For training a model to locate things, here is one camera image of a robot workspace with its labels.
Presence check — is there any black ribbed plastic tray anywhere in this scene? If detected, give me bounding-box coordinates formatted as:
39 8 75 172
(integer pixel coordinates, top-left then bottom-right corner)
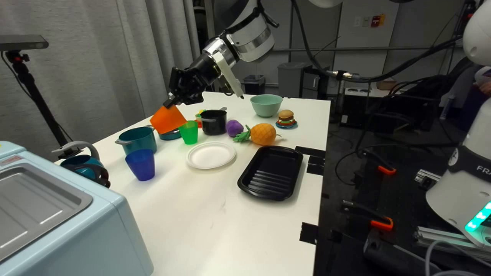
236 144 305 202

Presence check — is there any orange plastic cup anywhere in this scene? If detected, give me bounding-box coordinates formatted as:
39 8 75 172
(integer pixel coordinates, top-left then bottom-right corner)
148 103 188 138

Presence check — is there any plush pineapple toy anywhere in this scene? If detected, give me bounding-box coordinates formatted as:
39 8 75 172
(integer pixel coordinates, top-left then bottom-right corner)
233 121 280 147

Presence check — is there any toy hamburger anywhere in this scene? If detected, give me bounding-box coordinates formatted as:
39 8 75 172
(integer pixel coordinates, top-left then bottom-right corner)
276 109 297 127

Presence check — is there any teal toy kettle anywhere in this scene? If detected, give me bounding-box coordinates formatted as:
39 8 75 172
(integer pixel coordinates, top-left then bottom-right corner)
52 140 112 189

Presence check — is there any teal toy pot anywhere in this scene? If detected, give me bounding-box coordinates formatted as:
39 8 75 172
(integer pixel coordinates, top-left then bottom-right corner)
115 124 159 156

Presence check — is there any small blue plate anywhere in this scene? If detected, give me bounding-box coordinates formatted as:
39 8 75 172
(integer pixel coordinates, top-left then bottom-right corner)
273 120 299 132

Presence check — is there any black rectangular tape patch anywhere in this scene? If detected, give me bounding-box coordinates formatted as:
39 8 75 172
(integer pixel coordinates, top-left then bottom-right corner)
299 221 322 247

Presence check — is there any purple plush eggplant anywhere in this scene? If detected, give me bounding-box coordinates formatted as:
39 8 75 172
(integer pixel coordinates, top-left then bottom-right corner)
224 118 247 140

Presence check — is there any grey curtain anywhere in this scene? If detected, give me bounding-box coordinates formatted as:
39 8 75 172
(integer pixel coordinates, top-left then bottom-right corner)
0 0 202 161

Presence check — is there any black clamp with orange handle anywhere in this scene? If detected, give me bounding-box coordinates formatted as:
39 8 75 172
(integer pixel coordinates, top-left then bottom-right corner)
340 198 395 235
359 147 398 178

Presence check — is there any black toy pot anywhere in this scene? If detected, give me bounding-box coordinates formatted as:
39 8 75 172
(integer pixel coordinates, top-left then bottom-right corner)
194 107 230 138

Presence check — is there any blue plastic cup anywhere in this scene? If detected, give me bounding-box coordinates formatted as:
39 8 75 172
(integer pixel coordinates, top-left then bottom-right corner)
124 147 156 182

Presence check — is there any light blue toaster oven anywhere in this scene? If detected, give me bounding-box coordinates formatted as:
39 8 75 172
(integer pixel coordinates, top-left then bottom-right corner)
0 140 154 276

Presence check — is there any grey waste bin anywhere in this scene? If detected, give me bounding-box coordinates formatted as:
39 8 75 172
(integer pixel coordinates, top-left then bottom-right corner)
277 61 308 100

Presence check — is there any green plastic cup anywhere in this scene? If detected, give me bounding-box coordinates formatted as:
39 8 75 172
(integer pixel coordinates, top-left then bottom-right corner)
177 120 201 147

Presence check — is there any mint green bowl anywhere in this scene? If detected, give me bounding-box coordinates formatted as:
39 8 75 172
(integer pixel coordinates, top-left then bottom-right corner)
248 92 285 120

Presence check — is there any white round plate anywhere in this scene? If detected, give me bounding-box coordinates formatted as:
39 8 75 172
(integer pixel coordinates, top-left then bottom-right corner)
184 141 237 172

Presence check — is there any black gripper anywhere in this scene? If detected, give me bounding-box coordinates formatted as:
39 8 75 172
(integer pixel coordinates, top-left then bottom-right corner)
162 55 222 110

